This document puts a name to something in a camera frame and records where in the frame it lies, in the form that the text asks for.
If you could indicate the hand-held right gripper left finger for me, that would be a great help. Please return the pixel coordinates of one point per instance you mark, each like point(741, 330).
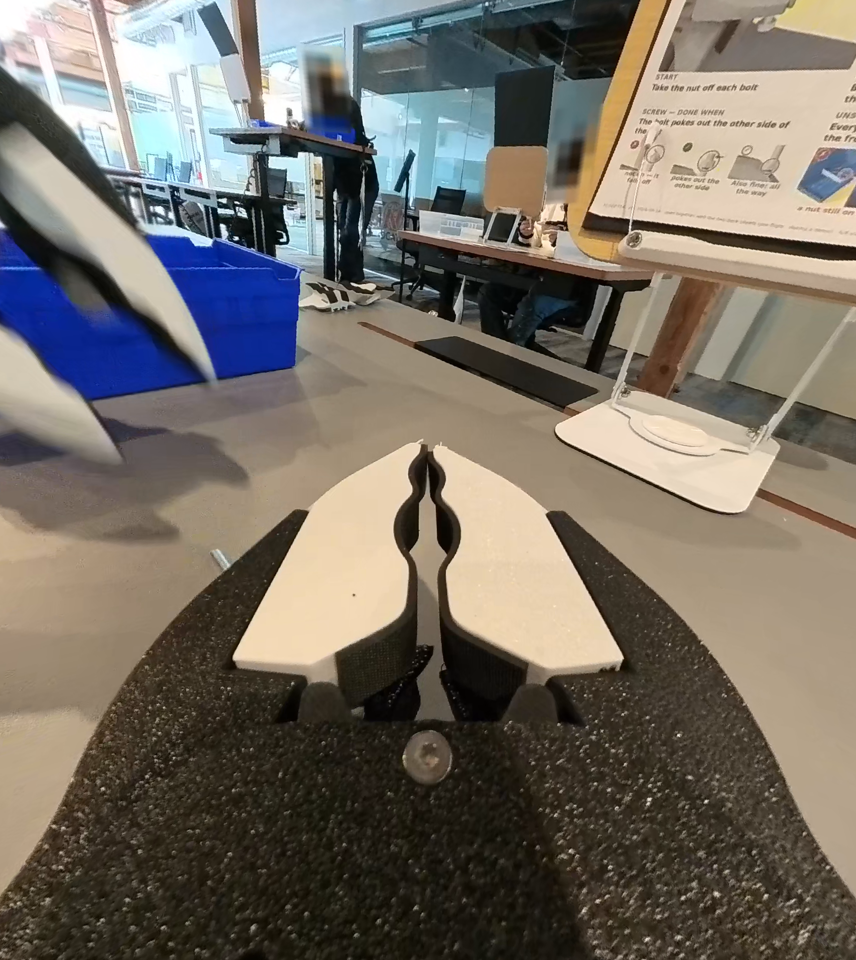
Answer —
point(323, 585)

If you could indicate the tablet on stand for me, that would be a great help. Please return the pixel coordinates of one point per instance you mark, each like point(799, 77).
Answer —
point(504, 226)

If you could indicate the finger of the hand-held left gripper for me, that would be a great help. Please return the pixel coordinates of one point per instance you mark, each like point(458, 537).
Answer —
point(97, 240)
point(15, 382)

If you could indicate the wood edged grey desk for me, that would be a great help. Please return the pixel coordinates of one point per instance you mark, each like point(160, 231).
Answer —
point(473, 247)

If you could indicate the blue plastic bin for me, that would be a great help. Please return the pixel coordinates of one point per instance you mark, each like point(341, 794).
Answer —
point(247, 322)

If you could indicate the black rectangular table mat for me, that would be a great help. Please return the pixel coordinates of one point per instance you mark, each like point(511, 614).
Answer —
point(503, 367)

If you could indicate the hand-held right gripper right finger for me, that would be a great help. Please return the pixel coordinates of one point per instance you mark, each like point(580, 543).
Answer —
point(525, 585)

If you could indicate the small metal fastener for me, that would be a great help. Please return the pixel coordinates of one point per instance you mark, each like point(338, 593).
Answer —
point(219, 561)

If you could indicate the black standing desk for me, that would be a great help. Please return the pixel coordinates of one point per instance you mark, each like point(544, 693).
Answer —
point(278, 139)

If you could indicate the striped black white cloth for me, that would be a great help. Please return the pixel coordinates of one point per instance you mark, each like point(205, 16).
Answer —
point(345, 296)

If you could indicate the white pad on table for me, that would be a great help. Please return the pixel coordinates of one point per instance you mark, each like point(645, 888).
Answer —
point(668, 469)

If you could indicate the clear plastic box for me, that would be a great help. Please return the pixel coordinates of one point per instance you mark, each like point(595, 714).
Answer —
point(450, 223)

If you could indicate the wooden post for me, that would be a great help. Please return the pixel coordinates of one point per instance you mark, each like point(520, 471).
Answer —
point(679, 337)

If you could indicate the printed instruction board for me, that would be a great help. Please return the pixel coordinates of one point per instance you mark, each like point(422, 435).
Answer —
point(735, 150)

